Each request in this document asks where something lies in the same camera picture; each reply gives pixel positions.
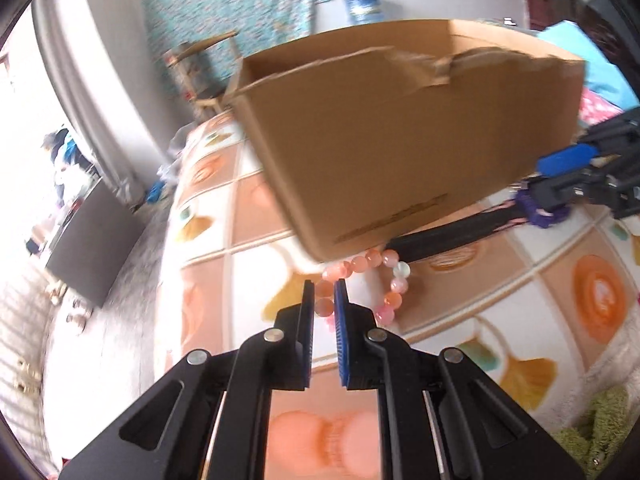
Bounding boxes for purple kids smartwatch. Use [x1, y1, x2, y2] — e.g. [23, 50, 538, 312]
[385, 188, 572, 263]

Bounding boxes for pink orange bead bracelet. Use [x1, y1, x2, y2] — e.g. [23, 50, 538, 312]
[313, 247, 412, 328]

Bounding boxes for pink floral blanket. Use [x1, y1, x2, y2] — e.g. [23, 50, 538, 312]
[578, 87, 623, 127]

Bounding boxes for blue pillow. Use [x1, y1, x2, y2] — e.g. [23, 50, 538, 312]
[537, 21, 639, 110]

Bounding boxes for green knitted cloth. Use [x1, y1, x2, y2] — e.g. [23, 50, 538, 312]
[552, 386, 631, 479]

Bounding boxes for ginkgo pattern tablecloth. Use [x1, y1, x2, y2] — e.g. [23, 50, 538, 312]
[153, 114, 639, 479]

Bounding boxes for white shoes pair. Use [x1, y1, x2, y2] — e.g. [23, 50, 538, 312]
[65, 298, 93, 332]

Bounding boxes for dark grey cabinet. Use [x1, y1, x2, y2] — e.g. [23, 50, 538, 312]
[44, 181, 144, 307]

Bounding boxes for brown cardboard box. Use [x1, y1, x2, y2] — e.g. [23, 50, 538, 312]
[226, 20, 585, 262]

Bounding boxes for white plastic bag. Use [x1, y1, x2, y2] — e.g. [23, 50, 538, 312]
[157, 122, 198, 182]

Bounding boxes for clothes pile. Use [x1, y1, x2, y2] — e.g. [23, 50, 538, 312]
[41, 127, 96, 208]

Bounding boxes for blue water jug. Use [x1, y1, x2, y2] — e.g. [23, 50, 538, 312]
[343, 0, 385, 25]

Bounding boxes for wooden chair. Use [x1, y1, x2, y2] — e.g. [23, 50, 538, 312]
[162, 30, 242, 124]

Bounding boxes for grey curtain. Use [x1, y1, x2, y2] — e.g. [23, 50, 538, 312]
[32, 0, 144, 206]

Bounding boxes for floral teal wall cloth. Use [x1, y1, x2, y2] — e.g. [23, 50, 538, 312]
[141, 0, 331, 96]

